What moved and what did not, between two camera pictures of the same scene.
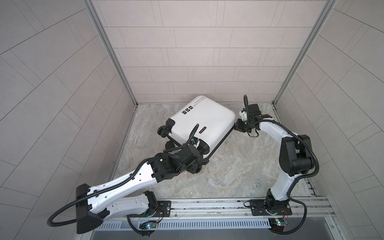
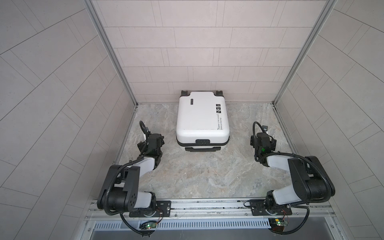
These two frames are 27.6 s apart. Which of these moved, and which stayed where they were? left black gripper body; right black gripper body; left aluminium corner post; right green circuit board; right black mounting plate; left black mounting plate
Moved: right black gripper body; left black gripper body
Stayed: left black mounting plate; left aluminium corner post; right green circuit board; right black mounting plate
